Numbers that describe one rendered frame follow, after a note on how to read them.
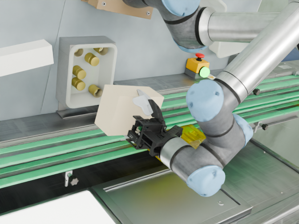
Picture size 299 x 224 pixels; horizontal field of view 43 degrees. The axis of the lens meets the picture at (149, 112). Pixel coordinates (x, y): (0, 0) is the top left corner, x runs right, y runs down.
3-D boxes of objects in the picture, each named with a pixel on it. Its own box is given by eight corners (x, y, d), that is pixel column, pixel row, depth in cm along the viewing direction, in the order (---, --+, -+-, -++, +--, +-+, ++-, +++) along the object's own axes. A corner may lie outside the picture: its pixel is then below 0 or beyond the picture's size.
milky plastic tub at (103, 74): (55, 98, 133) (66, 110, 128) (59, 37, 124) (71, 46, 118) (98, 93, 144) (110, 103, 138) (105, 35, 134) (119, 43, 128)
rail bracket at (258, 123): (240, 125, 191) (260, 138, 182) (243, 113, 188) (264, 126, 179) (244, 124, 193) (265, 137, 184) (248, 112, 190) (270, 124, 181)
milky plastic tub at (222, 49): (208, 14, 162) (222, 20, 156) (244, 6, 173) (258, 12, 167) (203, 52, 171) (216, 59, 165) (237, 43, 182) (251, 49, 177)
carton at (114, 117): (104, 84, 105) (119, 95, 100) (149, 86, 115) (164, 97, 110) (94, 122, 109) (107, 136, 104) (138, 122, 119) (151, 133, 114)
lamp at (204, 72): (197, 76, 162) (202, 79, 160) (200, 66, 160) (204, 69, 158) (204, 75, 165) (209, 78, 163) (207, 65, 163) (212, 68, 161)
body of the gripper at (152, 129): (131, 113, 97) (159, 136, 89) (156, 113, 103) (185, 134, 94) (123, 139, 100) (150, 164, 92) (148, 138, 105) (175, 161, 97)
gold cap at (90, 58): (84, 52, 130) (90, 57, 127) (94, 52, 132) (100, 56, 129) (83, 62, 132) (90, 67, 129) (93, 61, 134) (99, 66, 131)
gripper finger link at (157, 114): (151, 96, 101) (162, 126, 97) (155, 96, 102) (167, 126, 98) (141, 105, 104) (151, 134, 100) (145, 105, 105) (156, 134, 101)
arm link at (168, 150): (198, 143, 92) (187, 172, 94) (185, 134, 95) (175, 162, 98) (175, 146, 87) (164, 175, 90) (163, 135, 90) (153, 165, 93)
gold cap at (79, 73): (71, 66, 129) (77, 70, 126) (81, 64, 131) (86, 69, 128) (70, 75, 131) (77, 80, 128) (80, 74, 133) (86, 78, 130)
